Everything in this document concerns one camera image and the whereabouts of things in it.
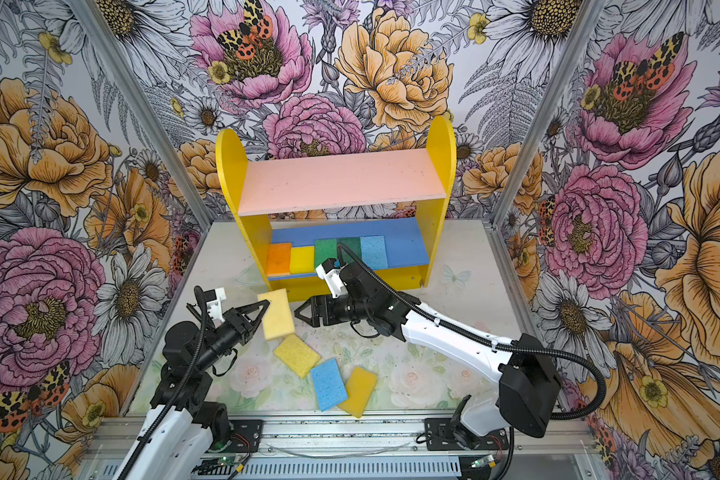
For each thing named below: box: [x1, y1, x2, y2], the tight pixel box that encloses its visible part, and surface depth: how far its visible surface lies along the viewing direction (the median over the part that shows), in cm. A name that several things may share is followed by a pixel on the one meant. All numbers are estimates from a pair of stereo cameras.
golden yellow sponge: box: [338, 366, 377, 419], surface depth 83 cm
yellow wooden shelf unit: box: [215, 117, 457, 302], surface depth 79 cm
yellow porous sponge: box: [273, 333, 321, 379], surface depth 89 cm
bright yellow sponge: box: [290, 246, 315, 274], surface depth 92 cm
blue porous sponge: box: [310, 358, 348, 412], surface depth 81 cm
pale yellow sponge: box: [257, 288, 295, 341], surface depth 73 cm
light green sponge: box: [314, 239, 337, 269], surface depth 94 cm
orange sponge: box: [266, 243, 292, 276], surface depth 92 cm
